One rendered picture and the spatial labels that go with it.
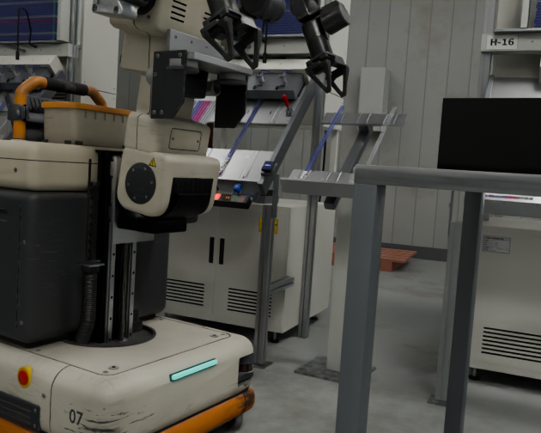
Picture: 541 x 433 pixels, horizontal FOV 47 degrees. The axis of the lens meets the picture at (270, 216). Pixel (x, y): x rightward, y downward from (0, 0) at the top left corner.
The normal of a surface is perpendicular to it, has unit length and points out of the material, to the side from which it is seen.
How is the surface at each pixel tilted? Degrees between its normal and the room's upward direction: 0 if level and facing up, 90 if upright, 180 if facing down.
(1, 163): 90
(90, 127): 92
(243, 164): 43
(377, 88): 90
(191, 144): 98
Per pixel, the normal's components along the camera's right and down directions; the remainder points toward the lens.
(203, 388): 0.84, 0.10
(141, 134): -0.53, 0.03
